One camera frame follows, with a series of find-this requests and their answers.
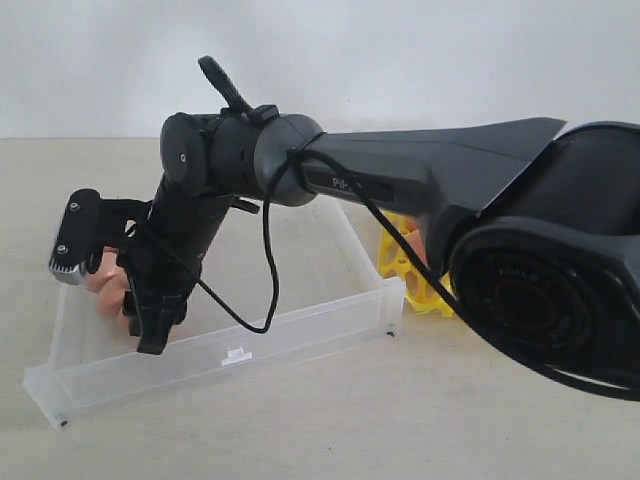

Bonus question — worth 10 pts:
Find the yellow plastic egg tray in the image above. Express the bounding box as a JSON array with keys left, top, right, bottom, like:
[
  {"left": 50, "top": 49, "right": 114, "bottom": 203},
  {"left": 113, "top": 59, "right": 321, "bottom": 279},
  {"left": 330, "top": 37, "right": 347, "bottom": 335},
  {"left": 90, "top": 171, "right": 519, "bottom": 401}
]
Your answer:
[{"left": 377, "top": 212, "right": 454, "bottom": 318}]

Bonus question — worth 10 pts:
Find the brown egg bin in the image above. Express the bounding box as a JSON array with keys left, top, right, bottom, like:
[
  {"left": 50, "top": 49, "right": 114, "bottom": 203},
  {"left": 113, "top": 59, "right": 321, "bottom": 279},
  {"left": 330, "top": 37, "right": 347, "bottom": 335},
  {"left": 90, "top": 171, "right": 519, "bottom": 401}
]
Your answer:
[
  {"left": 83, "top": 247, "right": 123, "bottom": 293},
  {"left": 96, "top": 276, "right": 129, "bottom": 329}
]

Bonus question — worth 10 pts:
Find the clear plastic bin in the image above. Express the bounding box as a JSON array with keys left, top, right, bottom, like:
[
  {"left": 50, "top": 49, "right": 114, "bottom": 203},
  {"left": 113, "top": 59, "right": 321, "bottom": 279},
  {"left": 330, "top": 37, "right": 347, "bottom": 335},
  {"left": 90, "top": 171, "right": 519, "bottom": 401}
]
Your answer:
[{"left": 23, "top": 197, "right": 404, "bottom": 427}]

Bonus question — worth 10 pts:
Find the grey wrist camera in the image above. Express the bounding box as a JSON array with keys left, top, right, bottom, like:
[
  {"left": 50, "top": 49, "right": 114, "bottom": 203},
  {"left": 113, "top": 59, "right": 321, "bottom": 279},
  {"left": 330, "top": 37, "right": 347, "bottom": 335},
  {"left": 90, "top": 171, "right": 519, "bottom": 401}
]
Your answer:
[{"left": 48, "top": 188, "right": 149, "bottom": 286}]

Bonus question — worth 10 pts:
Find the brown egg packed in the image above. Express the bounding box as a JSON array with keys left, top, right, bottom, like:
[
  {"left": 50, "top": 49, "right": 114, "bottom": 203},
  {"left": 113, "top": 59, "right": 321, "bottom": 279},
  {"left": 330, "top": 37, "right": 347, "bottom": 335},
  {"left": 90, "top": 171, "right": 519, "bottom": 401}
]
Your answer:
[
  {"left": 406, "top": 230, "right": 428, "bottom": 264},
  {"left": 401, "top": 216, "right": 419, "bottom": 232}
]

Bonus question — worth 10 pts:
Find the black cable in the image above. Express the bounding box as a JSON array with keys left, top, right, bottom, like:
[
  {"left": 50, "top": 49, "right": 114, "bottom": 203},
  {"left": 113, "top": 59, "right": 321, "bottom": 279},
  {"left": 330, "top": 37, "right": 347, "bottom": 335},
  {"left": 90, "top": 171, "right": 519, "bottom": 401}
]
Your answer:
[{"left": 189, "top": 55, "right": 640, "bottom": 402}]

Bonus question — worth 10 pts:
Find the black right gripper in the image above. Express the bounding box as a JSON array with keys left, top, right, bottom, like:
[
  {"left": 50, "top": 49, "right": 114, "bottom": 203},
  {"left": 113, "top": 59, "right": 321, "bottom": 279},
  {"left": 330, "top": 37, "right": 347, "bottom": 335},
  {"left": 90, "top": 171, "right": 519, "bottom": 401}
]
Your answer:
[{"left": 117, "top": 178, "right": 259, "bottom": 354}]

